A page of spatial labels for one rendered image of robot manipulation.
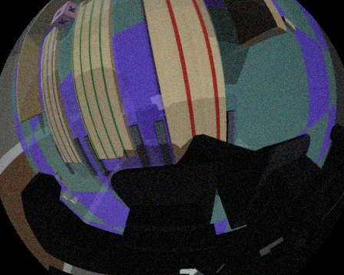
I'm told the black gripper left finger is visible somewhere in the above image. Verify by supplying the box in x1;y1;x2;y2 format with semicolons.
111;134;219;225

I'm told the tan strip with red stripes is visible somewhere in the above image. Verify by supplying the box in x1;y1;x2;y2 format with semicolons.
145;5;227;164

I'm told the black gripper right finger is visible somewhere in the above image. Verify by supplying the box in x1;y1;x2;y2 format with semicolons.
199;134;310;230

